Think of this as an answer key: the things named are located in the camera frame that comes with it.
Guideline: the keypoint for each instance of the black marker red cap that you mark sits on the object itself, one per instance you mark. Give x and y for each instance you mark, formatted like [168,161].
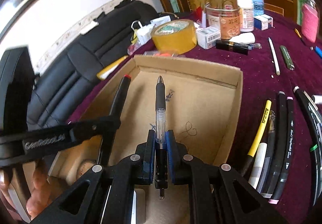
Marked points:
[109,131]

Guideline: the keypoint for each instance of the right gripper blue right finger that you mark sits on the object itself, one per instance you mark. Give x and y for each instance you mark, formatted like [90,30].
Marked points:
[173,156]

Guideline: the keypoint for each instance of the small white barcode box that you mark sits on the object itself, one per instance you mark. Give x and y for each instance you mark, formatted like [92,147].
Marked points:
[207,37]

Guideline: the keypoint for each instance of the white medicine bottle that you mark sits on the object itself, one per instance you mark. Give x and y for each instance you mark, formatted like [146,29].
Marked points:
[246,13]

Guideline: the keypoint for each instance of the cardboard box tray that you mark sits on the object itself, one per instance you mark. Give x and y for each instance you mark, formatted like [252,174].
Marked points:
[175,125]

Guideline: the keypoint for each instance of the black leather sofa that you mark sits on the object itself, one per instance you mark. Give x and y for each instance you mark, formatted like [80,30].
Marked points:
[30,102]

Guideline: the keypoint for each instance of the black lipstick tube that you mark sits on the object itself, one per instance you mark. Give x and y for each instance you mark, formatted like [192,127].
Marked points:
[232,47]

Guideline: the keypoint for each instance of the yellow highlighter pen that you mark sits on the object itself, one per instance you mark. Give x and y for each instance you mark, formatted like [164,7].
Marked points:
[261,129]

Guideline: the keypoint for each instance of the yellow packing tape roll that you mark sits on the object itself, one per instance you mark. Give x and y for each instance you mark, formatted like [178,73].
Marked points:
[175,36]

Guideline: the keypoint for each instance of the black clear ballpoint pen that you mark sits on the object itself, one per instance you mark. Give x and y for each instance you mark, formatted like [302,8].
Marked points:
[161,160]

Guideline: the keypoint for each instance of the left hand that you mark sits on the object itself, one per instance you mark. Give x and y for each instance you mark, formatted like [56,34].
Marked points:
[40,196]

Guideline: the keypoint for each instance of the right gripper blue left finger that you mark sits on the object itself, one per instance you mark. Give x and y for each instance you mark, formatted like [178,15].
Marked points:
[148,159]

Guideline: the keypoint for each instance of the green metal pen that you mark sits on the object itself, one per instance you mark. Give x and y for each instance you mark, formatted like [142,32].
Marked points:
[287,58]

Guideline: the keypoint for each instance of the white pen on table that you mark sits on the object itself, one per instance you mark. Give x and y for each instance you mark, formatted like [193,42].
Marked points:
[275,60]

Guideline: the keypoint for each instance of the yellow flat box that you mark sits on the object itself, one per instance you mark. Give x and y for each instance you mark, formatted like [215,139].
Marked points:
[104,73]

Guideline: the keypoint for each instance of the brown tape roll in box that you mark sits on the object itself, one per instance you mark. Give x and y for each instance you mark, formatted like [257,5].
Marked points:
[84,166]

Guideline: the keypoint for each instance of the blue white small box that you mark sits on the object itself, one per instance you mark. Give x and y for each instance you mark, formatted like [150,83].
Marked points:
[263,22]

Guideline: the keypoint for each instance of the maroon table cloth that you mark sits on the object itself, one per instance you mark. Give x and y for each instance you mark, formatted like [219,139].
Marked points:
[261,83]

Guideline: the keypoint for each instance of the clear jar with label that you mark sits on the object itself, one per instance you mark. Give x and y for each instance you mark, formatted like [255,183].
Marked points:
[226,21]

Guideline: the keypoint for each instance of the white paper bag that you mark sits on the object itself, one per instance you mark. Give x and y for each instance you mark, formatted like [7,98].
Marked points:
[142,34]

